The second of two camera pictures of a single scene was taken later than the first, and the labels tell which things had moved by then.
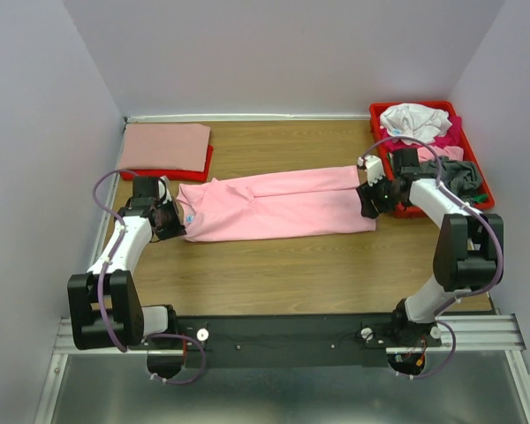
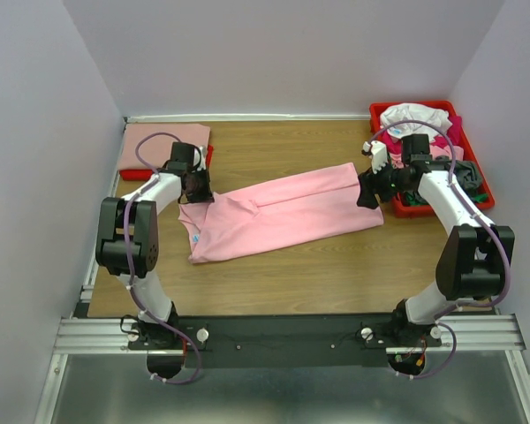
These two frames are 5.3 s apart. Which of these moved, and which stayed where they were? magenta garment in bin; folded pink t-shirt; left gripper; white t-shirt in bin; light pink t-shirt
Moved: light pink t-shirt; left gripper
Stayed: white t-shirt in bin; folded pink t-shirt; magenta garment in bin
